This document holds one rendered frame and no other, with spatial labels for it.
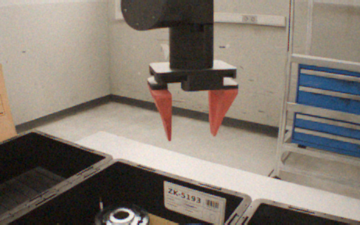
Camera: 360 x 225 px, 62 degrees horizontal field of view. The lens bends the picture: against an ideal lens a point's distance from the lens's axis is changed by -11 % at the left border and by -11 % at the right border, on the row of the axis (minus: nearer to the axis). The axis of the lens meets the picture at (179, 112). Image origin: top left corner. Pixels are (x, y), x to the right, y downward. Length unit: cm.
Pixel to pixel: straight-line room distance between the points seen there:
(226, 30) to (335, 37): 108
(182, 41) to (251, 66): 290
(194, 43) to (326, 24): 269
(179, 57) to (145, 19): 8
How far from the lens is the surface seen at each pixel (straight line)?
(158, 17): 33
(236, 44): 332
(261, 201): 56
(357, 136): 230
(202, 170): 113
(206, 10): 40
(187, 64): 40
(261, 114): 335
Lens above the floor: 123
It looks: 18 degrees down
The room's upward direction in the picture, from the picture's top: straight up
